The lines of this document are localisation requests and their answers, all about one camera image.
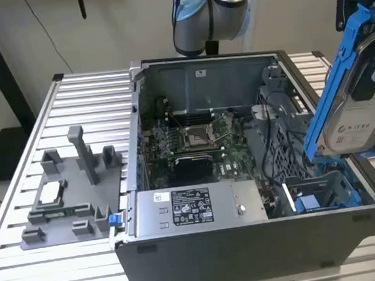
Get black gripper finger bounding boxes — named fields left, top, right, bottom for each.
left=347, top=28, right=375, bottom=100

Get hard disk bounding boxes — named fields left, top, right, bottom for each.
left=294, top=1, right=375, bottom=167

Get grey disk bay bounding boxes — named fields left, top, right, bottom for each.
left=280, top=164, right=362, bottom=218

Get perforated metal cage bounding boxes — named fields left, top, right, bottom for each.
left=255, top=81, right=323, bottom=187

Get green motherboard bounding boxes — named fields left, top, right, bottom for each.
left=137, top=107, right=267, bottom=191

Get CPU socket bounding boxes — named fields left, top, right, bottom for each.
left=181, top=123, right=215, bottom=148

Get black RAM slots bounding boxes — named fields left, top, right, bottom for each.
left=165, top=110, right=215, bottom=128

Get black graphics card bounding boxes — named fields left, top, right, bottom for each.
left=171, top=149, right=216, bottom=178

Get locking lever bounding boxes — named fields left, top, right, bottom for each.
left=168, top=110, right=187, bottom=130

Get black PC case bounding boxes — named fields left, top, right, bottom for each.
left=94, top=40, right=375, bottom=281

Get silver power supply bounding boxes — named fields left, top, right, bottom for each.
left=131, top=178, right=270, bottom=236

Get black antenna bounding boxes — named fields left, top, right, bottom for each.
left=75, top=0, right=88, bottom=20

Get grey parts rack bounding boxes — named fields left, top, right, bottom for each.
left=10, top=121, right=133, bottom=251

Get silver CPU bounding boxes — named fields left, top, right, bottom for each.
left=39, top=182, right=65, bottom=205

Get black stand with base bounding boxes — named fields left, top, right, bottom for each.
left=0, top=0, right=43, bottom=181

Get grey plastic bracket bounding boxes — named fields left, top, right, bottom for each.
left=259, top=64, right=285, bottom=90

